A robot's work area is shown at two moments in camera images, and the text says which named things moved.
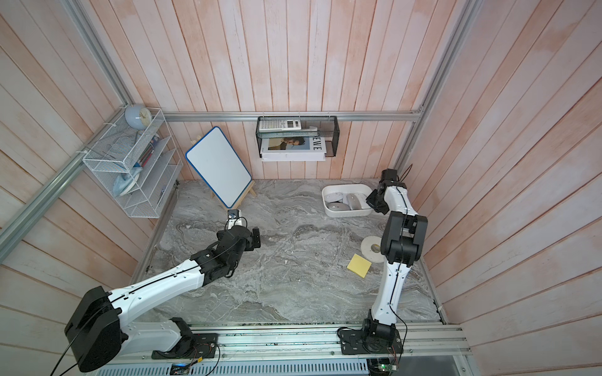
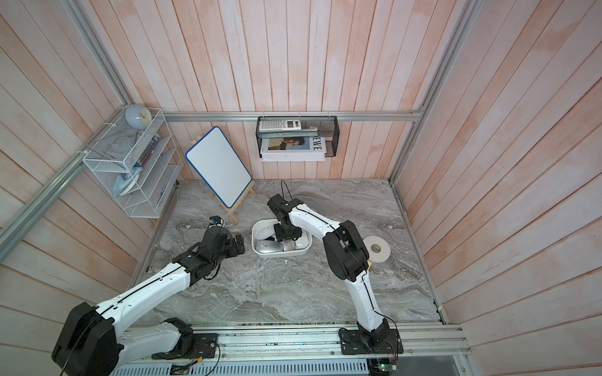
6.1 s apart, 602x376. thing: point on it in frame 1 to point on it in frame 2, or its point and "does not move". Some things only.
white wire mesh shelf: (138, 168) does not move
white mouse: (362, 199) to (301, 243)
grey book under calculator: (308, 131) does not move
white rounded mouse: (335, 197) to (266, 233)
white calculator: (276, 125) does not move
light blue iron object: (125, 182) does not move
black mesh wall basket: (328, 128) does not move
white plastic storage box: (346, 189) to (283, 254)
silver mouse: (353, 202) to (269, 246)
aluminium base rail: (426, 341) does not move
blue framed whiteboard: (216, 163) does not move
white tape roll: (366, 252) does not move
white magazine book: (293, 149) does not move
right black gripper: (370, 201) to (279, 236)
